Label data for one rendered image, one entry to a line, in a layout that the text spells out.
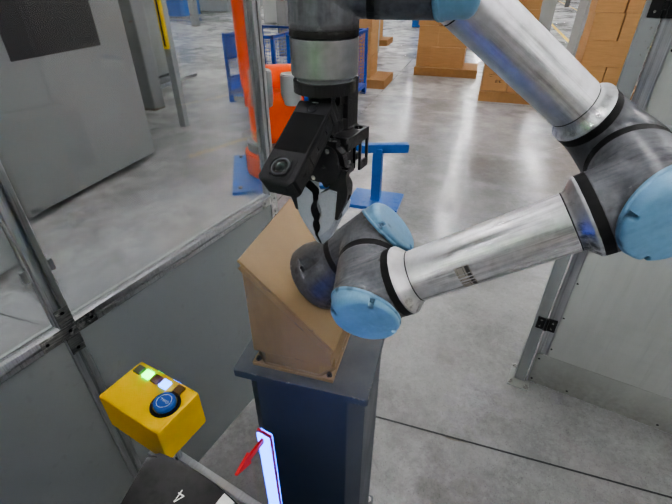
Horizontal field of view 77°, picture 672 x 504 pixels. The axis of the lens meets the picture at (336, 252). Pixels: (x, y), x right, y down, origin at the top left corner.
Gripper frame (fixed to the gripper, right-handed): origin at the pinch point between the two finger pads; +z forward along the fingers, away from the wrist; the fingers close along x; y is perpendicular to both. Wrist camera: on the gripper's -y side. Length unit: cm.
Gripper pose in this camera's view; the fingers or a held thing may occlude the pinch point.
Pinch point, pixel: (318, 236)
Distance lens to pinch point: 57.5
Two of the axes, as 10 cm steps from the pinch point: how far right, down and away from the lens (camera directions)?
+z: 0.0, 8.3, 5.6
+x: -8.7, -2.7, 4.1
